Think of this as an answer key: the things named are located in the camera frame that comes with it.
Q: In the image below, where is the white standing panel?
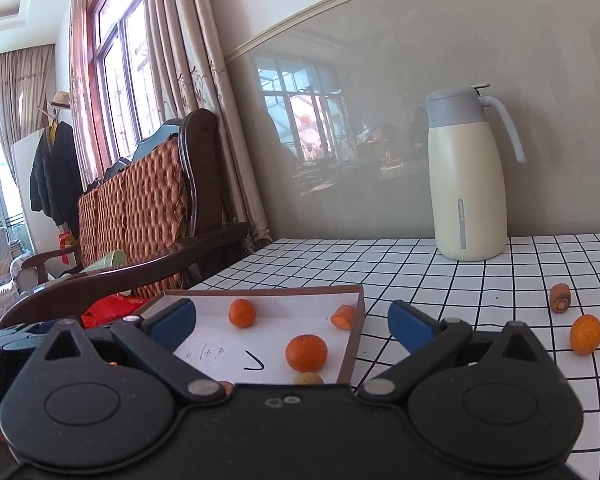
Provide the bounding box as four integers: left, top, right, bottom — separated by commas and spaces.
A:
11, 129, 50, 257

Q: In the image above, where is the pale carrot piece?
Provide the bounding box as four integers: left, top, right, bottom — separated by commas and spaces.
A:
330, 304, 356, 331

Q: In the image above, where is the brown mushroom toy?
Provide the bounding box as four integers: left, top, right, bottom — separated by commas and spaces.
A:
549, 283, 572, 314

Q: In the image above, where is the wooden window frame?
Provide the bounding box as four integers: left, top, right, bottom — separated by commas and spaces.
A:
86, 0, 162, 173

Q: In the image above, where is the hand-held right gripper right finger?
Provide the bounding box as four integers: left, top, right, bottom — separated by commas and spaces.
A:
357, 300, 557, 404

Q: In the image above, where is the black jacket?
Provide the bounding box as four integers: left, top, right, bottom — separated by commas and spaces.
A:
29, 121, 84, 227

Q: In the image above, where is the wooden chair woven back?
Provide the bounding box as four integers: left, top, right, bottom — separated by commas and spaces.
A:
0, 108, 251, 332

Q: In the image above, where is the beige patterned curtain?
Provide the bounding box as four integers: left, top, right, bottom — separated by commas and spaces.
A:
69, 0, 106, 192
0, 44, 57, 163
140, 0, 274, 249

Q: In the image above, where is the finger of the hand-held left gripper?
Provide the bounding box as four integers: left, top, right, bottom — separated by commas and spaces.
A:
0, 319, 76, 359

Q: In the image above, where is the shallow brown cardboard box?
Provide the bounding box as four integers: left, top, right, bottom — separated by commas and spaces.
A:
132, 284, 366, 386

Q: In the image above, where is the cream thermos jug grey lid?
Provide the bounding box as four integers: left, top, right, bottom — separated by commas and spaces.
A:
415, 83, 526, 262

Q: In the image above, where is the red plastic bag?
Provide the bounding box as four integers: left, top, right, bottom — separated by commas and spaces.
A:
81, 295, 151, 329

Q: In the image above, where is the red and yellow object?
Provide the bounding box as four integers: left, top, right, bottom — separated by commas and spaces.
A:
57, 230, 79, 266

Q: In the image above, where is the large orange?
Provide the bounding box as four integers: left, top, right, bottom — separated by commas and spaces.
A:
285, 334, 328, 374

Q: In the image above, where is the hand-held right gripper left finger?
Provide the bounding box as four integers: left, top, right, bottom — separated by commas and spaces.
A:
29, 298, 228, 405

